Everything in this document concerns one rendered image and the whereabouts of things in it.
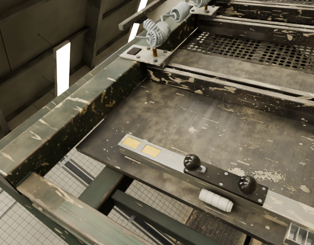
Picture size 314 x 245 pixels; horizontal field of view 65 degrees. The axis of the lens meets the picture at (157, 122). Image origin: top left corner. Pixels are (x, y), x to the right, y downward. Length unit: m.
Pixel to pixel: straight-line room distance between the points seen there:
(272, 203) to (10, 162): 0.66
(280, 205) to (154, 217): 0.31
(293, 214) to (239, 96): 0.42
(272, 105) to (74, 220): 0.67
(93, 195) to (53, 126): 0.24
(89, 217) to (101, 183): 0.17
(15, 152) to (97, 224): 0.32
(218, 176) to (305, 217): 0.20
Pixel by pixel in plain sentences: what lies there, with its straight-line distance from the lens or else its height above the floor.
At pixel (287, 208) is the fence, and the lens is 0.64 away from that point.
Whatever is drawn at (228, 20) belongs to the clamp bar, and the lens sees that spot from 1.34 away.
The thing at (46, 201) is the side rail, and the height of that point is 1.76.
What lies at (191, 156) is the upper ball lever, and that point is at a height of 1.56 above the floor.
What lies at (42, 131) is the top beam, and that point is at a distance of 0.80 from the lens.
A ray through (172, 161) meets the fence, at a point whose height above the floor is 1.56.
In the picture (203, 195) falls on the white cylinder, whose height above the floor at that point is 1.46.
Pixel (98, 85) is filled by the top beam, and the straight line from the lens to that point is 0.90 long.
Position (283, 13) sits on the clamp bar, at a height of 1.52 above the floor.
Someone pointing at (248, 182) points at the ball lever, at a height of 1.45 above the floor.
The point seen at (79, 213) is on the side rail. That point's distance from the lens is 0.64.
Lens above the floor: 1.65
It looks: 2 degrees up
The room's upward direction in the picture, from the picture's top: 52 degrees counter-clockwise
